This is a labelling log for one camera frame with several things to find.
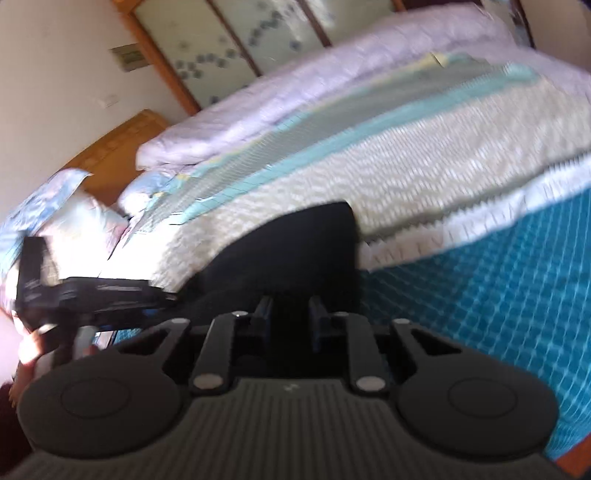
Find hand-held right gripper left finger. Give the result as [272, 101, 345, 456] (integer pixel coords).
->
[117, 295, 274, 396]

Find pale floral pillow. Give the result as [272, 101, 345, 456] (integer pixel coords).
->
[41, 194, 131, 278]

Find lilac floral quilt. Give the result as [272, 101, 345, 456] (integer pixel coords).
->
[135, 4, 515, 171]

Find wall switch panel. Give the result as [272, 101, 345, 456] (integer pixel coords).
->
[110, 43, 144, 72]

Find wooden bed frame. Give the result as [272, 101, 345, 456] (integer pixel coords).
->
[551, 429, 591, 480]

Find patterned teal and beige bedspread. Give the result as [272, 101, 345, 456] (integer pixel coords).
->
[99, 48, 591, 462]

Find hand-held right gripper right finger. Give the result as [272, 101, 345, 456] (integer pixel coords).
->
[308, 296, 462, 394]

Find light blue floral pillow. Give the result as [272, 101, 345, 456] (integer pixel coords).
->
[0, 168, 93, 278]

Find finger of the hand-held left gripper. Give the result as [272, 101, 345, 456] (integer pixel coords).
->
[148, 288, 185, 315]

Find wooden headboard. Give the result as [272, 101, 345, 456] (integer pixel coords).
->
[62, 109, 171, 208]

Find person's left hand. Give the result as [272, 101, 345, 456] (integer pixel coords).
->
[17, 324, 99, 370]

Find black pants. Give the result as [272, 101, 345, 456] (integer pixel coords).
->
[175, 200, 362, 333]

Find white lilac pillow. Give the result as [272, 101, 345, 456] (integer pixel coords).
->
[117, 173, 190, 217]

